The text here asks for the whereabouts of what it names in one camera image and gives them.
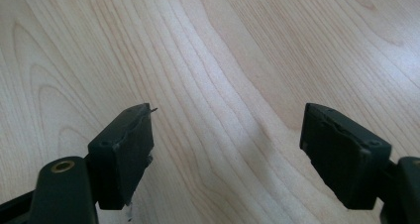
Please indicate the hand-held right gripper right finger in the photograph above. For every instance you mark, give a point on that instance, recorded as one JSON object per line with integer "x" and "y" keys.
{"x": 346, "y": 158}

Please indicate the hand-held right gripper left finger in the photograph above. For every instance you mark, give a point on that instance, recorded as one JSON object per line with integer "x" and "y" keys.
{"x": 119, "y": 158}

